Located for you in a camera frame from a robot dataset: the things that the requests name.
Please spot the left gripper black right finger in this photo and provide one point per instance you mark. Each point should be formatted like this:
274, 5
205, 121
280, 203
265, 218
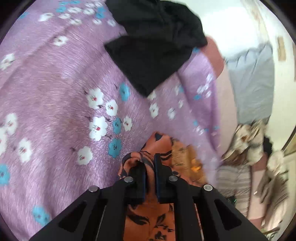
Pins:
161, 176

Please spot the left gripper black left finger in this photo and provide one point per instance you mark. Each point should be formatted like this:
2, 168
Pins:
137, 190

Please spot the purple floral bed sheet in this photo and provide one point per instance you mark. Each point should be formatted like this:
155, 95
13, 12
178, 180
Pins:
69, 115

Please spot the floral patterned clothes pile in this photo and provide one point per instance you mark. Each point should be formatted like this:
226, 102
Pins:
249, 145

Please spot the striped grey cloth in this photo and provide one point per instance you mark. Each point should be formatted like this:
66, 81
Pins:
235, 181

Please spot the grey blue cloth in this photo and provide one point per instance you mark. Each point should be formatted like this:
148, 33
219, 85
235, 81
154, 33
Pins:
252, 78

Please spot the orange black floral garment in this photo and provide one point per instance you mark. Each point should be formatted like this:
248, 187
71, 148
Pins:
152, 220

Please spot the pink mattress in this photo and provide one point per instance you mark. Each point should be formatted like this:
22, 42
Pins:
228, 124

